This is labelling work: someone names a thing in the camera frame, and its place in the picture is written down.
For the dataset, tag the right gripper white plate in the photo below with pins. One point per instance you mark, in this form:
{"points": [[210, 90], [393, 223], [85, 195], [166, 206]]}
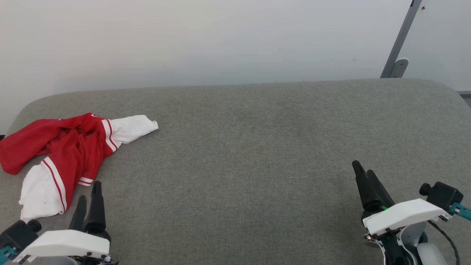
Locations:
{"points": [[404, 213]]}

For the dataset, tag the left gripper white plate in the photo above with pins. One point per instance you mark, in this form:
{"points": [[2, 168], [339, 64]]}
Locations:
{"points": [[66, 243]]}

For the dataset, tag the red and white t-shirt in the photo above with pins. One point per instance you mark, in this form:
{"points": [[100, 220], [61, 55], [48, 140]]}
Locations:
{"points": [[73, 147]]}

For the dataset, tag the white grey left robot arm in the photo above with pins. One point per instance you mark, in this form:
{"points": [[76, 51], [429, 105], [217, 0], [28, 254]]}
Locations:
{"points": [[55, 261]]}

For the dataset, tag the grey fabric sofa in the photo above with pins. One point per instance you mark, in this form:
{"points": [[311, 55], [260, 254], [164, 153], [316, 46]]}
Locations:
{"points": [[257, 165]]}

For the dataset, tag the grey metal pole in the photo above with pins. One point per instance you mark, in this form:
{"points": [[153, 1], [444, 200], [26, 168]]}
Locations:
{"points": [[401, 36]]}

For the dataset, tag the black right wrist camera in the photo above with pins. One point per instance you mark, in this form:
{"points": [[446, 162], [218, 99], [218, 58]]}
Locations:
{"points": [[441, 195]]}

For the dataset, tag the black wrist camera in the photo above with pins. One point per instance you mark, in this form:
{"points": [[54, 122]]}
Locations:
{"points": [[441, 195], [18, 235]]}

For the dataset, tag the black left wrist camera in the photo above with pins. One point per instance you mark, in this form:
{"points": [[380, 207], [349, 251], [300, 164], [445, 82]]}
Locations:
{"points": [[18, 235]]}

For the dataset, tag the grey pole bracket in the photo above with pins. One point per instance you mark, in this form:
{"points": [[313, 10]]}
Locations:
{"points": [[399, 68]]}

